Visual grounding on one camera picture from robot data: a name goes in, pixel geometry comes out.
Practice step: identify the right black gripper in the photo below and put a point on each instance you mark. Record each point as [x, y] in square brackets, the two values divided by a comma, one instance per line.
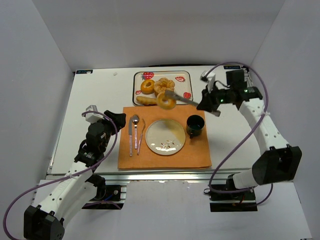
[210, 100]

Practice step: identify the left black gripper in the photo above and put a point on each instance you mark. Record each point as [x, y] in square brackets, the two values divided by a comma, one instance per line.
[110, 121]

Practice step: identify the metal tongs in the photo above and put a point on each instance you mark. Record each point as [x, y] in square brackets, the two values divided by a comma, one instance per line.
[185, 99]

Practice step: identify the pale bagel bread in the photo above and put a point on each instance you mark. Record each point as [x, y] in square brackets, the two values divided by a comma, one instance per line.
[165, 102]

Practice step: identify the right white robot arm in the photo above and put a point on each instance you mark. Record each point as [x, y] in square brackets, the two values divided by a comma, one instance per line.
[279, 160]

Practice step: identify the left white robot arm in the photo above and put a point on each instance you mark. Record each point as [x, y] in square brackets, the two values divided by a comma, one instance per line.
[49, 219]

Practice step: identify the twisted bread stick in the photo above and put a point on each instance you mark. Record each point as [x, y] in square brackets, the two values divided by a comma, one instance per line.
[147, 101]

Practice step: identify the dark green mug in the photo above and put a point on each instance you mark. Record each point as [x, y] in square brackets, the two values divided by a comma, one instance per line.
[194, 126]

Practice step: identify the strawberry pattern tray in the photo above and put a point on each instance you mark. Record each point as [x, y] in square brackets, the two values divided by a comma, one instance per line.
[181, 78]

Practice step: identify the right corner blue label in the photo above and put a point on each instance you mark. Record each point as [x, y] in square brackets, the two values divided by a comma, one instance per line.
[231, 67]

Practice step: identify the corner blue label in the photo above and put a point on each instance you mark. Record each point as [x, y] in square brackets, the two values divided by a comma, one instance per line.
[231, 67]
[84, 71]

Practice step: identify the orange cloth placemat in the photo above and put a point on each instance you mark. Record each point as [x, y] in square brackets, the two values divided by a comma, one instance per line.
[195, 152]

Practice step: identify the cream two-tone plate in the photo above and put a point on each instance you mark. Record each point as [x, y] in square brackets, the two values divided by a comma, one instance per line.
[165, 137]

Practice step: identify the large sugared crown bun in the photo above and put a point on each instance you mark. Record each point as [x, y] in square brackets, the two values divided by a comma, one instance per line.
[163, 84]

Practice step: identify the left corner blue label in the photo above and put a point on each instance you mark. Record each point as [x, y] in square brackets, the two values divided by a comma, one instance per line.
[84, 71]

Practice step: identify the pink handled knife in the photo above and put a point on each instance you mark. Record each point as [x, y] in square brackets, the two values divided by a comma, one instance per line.
[130, 137]

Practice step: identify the pink handled spoon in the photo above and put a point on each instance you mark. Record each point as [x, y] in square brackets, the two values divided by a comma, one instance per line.
[135, 120]

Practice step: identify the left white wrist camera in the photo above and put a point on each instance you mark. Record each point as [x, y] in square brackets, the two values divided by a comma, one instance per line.
[92, 117]

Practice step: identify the pink handled fork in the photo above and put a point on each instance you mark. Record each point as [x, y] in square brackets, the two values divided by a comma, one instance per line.
[141, 137]

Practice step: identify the glazed ring donut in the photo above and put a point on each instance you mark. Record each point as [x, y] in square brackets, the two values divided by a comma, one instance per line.
[147, 86]

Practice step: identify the aluminium table frame rail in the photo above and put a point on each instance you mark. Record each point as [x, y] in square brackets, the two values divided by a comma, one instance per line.
[231, 147]

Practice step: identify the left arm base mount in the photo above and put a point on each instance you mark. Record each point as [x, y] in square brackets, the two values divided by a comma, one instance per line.
[113, 199]

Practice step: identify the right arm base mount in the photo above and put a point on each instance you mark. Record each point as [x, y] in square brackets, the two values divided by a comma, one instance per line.
[224, 197]

